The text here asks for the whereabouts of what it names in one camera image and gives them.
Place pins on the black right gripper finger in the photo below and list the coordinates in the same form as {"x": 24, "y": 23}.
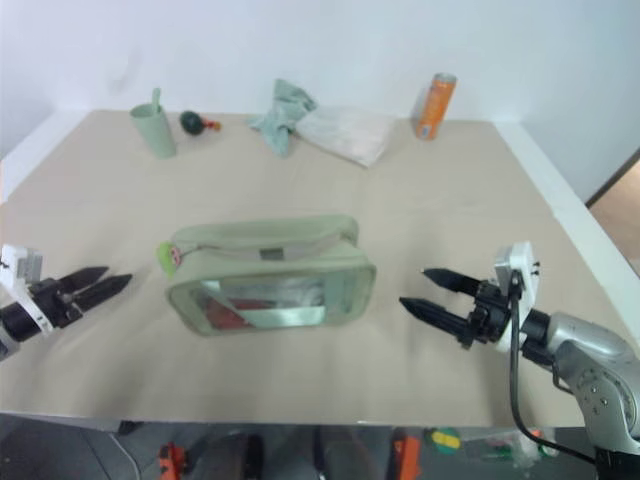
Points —
{"x": 450, "y": 280}
{"x": 432, "y": 312}

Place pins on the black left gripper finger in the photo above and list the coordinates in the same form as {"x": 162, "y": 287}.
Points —
{"x": 105, "y": 292}
{"x": 85, "y": 280}

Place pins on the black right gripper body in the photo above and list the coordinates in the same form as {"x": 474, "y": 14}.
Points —
{"x": 484, "y": 315}

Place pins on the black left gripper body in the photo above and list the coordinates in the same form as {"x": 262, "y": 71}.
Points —
{"x": 52, "y": 302}

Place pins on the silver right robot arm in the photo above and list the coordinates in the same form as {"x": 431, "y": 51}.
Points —
{"x": 592, "y": 362}

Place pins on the red object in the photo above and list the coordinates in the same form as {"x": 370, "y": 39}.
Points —
{"x": 225, "y": 314}

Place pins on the green transparent toiletry pouch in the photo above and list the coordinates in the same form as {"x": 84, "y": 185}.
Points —
{"x": 300, "y": 260}

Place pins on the green zipper pull tag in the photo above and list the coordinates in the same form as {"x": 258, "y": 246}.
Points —
{"x": 167, "y": 257}

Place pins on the green yellow object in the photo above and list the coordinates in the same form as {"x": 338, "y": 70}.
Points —
{"x": 445, "y": 441}

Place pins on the clear bag under table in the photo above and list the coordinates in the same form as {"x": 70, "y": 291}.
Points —
{"x": 500, "y": 447}

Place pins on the orange tool under table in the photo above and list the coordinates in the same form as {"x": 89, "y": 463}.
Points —
{"x": 406, "y": 455}
{"x": 172, "y": 460}

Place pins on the beige table cover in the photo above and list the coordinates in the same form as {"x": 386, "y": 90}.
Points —
{"x": 320, "y": 190}

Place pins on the pale green plastic cup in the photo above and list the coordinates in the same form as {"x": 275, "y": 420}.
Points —
{"x": 155, "y": 132}

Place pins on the orange drink can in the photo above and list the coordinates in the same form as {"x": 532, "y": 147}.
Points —
{"x": 435, "y": 107}

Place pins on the clear plastic bag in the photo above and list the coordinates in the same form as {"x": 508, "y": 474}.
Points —
{"x": 350, "y": 134}

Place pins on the brown wooden door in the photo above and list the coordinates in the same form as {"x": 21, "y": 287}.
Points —
{"x": 617, "y": 182}

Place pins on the dark green round toy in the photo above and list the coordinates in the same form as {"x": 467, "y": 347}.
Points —
{"x": 191, "y": 123}

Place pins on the small orange red piece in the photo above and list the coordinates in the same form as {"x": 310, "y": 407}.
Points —
{"x": 214, "y": 125}

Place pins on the crumpled pale green cloth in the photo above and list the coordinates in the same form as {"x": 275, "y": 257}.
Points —
{"x": 282, "y": 117}

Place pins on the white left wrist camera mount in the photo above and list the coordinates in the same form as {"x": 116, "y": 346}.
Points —
{"x": 20, "y": 267}

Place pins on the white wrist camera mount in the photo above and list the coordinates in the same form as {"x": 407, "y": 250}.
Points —
{"x": 20, "y": 267}
{"x": 521, "y": 262}

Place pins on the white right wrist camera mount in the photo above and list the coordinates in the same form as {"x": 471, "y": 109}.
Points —
{"x": 521, "y": 262}

